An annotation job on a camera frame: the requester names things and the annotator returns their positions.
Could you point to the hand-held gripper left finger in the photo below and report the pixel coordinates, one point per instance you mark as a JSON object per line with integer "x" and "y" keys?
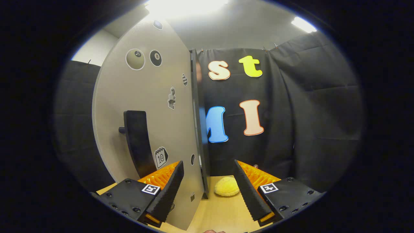
{"x": 168, "y": 191}

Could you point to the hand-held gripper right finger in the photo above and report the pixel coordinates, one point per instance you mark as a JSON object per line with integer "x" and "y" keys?
{"x": 249, "y": 194}

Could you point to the dark grey shoe cabinet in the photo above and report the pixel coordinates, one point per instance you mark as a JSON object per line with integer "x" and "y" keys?
{"x": 198, "y": 145}

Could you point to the yellow plush toy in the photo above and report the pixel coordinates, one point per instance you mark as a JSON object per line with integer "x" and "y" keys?
{"x": 227, "y": 187}

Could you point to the small ceiling light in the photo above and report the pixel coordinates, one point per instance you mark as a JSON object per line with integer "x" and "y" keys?
{"x": 303, "y": 25}

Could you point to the large ceiling light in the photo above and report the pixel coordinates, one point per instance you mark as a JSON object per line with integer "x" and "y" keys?
{"x": 184, "y": 6}

